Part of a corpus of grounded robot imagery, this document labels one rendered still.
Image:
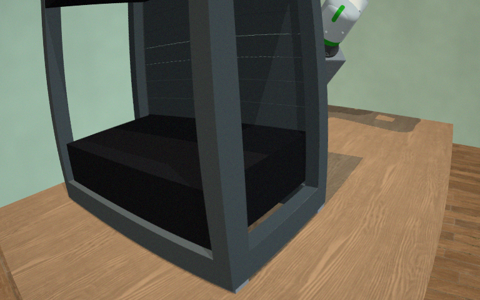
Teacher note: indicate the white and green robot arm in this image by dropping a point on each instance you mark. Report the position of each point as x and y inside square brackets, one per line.
[338, 17]

